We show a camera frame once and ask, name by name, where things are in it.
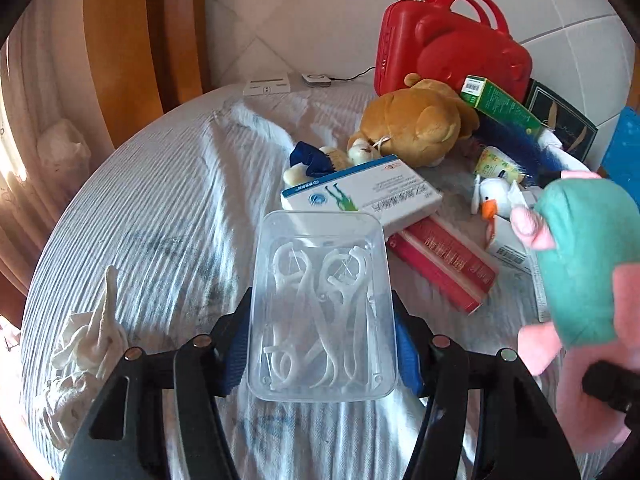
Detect small bear blue ribbon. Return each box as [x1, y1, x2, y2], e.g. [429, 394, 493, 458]
[282, 141, 353, 186]

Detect pink pig plush teal dress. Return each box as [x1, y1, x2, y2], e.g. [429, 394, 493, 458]
[509, 170, 640, 453]

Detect white duck plush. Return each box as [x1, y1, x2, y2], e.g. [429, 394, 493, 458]
[472, 167, 526, 221]

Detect yellow-green snack pack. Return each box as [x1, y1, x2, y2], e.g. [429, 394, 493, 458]
[475, 145, 526, 183]

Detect red flat box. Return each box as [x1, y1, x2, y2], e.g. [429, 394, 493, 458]
[387, 215, 501, 316]

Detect white floss picks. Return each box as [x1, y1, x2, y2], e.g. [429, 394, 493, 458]
[262, 242, 381, 391]

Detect white and blue medicine box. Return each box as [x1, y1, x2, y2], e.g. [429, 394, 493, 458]
[280, 154, 445, 228]

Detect long green box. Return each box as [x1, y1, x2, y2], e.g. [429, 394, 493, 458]
[460, 75, 546, 138]

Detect red toy suitcase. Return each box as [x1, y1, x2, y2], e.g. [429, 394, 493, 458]
[374, 0, 532, 106]

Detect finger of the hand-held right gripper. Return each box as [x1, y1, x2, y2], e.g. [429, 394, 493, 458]
[582, 360, 633, 416]

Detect sheer beige curtain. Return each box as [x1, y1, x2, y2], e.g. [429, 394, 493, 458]
[0, 0, 118, 301]

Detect flat white device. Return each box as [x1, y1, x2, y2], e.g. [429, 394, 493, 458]
[243, 76, 293, 97]

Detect black gift bag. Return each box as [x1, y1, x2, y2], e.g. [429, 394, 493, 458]
[524, 79, 598, 161]

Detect white cloth-covered round desktop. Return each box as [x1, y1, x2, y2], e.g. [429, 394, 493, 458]
[20, 82, 640, 480]

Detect clear plastic box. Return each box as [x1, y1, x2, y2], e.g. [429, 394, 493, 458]
[247, 210, 398, 403]

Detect white rag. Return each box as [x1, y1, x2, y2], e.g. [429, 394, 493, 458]
[42, 265, 133, 453]

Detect black charger cable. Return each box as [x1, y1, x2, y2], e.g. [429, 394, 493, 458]
[330, 66, 377, 83]

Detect white barcode box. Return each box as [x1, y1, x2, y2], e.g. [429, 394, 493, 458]
[484, 215, 538, 276]

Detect blue plastic storage crate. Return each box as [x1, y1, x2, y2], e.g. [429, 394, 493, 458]
[599, 106, 640, 196]

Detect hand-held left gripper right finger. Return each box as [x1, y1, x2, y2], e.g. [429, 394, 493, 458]
[390, 290, 583, 480]

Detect blue bottle brush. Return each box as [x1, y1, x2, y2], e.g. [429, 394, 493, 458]
[475, 112, 591, 186]

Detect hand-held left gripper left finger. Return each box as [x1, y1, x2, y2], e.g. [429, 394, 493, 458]
[60, 287, 253, 480]

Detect brown teddy bear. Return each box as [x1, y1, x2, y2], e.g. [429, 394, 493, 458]
[347, 74, 481, 168]

